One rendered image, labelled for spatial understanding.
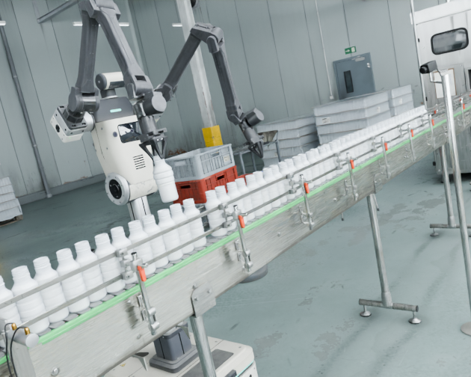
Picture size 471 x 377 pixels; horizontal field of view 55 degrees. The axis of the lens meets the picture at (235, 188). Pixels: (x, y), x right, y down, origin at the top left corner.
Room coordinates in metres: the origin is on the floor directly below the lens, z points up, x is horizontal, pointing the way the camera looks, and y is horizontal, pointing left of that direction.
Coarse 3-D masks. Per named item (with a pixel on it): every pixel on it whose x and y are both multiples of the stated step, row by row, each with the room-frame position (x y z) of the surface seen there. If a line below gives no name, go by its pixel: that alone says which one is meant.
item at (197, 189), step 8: (232, 168) 4.43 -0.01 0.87; (216, 176) 4.22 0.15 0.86; (224, 176) 4.32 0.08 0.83; (232, 176) 4.43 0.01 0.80; (176, 184) 4.18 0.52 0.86; (184, 184) 4.13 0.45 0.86; (192, 184) 4.08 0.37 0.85; (200, 184) 4.02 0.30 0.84; (208, 184) 4.09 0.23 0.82; (216, 184) 4.19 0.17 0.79; (224, 184) 4.30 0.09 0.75; (184, 192) 4.15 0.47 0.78; (192, 192) 4.09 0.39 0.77; (200, 192) 4.03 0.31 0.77; (176, 200) 4.21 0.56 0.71; (200, 200) 4.04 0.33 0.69
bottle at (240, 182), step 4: (236, 180) 1.74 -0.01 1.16; (240, 180) 1.73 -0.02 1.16; (236, 184) 1.74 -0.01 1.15; (240, 184) 1.73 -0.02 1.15; (244, 184) 1.74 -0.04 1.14; (240, 188) 1.73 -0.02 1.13; (244, 188) 1.73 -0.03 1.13; (248, 188) 1.74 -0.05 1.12; (244, 192) 1.72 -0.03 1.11; (248, 196) 1.73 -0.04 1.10; (244, 200) 1.72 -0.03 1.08; (248, 200) 1.72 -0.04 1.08; (244, 204) 1.72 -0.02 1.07; (248, 204) 1.72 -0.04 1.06; (252, 204) 1.74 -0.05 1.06; (244, 208) 1.72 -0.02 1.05; (248, 208) 1.72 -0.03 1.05; (252, 208) 1.74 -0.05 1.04; (252, 212) 1.73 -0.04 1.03; (248, 216) 1.72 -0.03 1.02; (252, 216) 1.73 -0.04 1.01; (248, 220) 1.72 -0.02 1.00
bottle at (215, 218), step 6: (210, 192) 1.59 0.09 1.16; (210, 198) 1.59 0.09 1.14; (216, 198) 1.60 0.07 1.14; (210, 204) 1.58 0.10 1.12; (216, 204) 1.58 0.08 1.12; (216, 210) 1.58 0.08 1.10; (222, 210) 1.60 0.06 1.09; (210, 216) 1.59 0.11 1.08; (216, 216) 1.58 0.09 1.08; (210, 222) 1.59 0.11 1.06; (216, 222) 1.58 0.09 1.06; (222, 222) 1.59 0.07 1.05; (210, 228) 1.60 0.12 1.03; (222, 228) 1.58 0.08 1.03; (216, 234) 1.58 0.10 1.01; (222, 234) 1.58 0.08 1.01
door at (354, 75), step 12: (348, 60) 11.94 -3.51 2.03; (360, 60) 11.69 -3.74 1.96; (336, 72) 12.18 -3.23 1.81; (348, 72) 11.97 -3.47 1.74; (360, 72) 11.77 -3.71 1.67; (372, 72) 11.58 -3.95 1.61; (336, 84) 12.21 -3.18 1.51; (348, 84) 12.01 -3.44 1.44; (360, 84) 11.80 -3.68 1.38; (372, 84) 11.58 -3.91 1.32; (348, 96) 12.05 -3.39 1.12
